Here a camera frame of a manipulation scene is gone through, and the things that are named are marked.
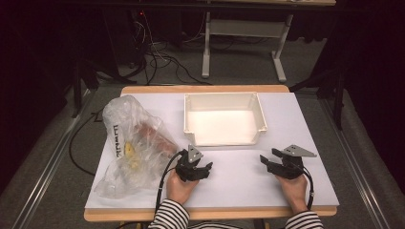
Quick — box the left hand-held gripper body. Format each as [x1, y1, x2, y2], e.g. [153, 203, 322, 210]
[175, 144, 206, 183]

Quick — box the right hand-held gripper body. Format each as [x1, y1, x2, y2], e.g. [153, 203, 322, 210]
[270, 144, 318, 180]

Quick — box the white plastic bin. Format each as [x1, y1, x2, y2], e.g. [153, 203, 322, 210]
[183, 92, 268, 148]

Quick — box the brown cardboard box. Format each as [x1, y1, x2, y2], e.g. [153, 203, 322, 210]
[135, 122, 178, 157]

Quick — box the clear plastic bag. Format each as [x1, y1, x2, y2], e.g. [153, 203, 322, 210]
[94, 94, 180, 200]

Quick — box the person's left hand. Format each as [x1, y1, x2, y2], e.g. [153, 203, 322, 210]
[165, 171, 200, 206]

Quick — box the white table sheet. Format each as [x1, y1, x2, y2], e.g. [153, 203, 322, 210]
[85, 92, 340, 210]

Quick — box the person's striped shirt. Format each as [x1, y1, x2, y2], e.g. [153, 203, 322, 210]
[188, 222, 245, 229]

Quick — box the yellow banana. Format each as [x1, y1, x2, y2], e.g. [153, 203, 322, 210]
[123, 141, 141, 170]

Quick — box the wooden table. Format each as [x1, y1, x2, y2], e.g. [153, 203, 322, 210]
[83, 84, 338, 223]

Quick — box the black metal stand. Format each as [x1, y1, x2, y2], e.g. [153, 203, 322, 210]
[288, 68, 347, 130]
[71, 60, 138, 119]

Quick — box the left hand-held gripper black cable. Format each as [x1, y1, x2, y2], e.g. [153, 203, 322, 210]
[155, 150, 187, 215]

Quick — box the hand-held gripper black cable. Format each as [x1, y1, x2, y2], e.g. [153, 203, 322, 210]
[297, 163, 315, 211]
[155, 150, 187, 215]

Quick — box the right hand-held gripper black cable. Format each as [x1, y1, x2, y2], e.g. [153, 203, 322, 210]
[297, 163, 315, 211]

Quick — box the metal floor rail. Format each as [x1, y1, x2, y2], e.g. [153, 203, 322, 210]
[9, 90, 93, 229]
[319, 98, 396, 229]

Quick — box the black floor cable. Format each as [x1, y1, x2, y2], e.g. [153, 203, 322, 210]
[68, 108, 111, 177]

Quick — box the tangle of floor cables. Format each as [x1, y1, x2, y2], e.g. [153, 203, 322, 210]
[127, 10, 213, 86]

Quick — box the white desk frame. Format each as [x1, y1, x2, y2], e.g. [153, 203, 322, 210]
[201, 0, 337, 84]

